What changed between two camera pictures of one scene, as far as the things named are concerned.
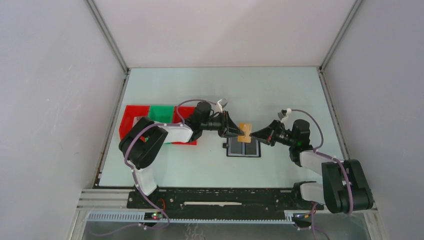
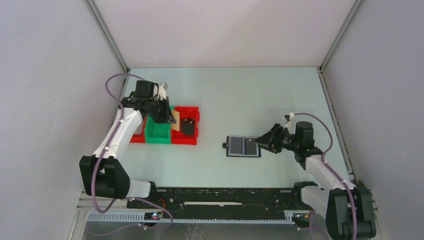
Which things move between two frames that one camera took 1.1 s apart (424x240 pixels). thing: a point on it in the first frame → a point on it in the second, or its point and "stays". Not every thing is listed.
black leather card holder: [235, 148] stays
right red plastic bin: [185, 111] stays
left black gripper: [228, 128] → [167, 117]
